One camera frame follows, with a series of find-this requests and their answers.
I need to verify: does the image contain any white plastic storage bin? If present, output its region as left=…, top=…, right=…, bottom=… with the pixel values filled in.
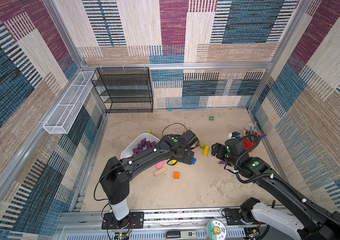
left=120, top=133, right=160, bottom=159

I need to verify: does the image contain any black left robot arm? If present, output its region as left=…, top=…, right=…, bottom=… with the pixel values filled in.
left=99, top=130, right=199, bottom=221

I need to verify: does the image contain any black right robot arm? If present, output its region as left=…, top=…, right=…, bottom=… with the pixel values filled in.
left=211, top=138, right=340, bottom=240

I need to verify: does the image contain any yellow cube block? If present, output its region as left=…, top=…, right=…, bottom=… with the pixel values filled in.
left=171, top=160, right=178, bottom=166

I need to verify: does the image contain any yellow cylinder block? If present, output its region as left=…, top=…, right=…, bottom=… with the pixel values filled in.
left=203, top=146, right=210, bottom=156

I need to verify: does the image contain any orange cube block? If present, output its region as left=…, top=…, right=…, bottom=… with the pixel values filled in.
left=174, top=172, right=180, bottom=180

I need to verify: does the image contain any pink rectangular block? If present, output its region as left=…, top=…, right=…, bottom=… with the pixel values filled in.
left=156, top=161, right=166, bottom=170

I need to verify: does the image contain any red pen holder cup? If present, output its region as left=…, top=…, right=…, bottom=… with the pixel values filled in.
left=241, top=123, right=267, bottom=150

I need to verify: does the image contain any long natural wood block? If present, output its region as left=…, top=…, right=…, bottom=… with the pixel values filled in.
left=154, top=167, right=167, bottom=177

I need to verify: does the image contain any round green logo sticker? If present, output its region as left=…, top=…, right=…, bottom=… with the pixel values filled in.
left=205, top=220, right=227, bottom=240

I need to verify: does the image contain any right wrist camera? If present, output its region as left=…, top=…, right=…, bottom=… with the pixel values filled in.
left=228, top=132, right=241, bottom=139

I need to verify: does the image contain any black wire shelf rack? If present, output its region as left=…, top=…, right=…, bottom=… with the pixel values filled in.
left=92, top=67, right=154, bottom=114

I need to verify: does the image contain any white wire mesh basket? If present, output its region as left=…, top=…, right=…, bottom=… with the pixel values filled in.
left=43, top=71, right=94, bottom=135

